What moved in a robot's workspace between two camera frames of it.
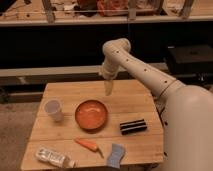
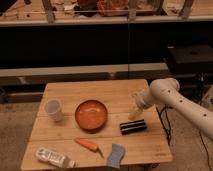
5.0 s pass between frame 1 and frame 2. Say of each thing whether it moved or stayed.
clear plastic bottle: stayed
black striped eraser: stayed
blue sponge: stayed
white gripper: moved
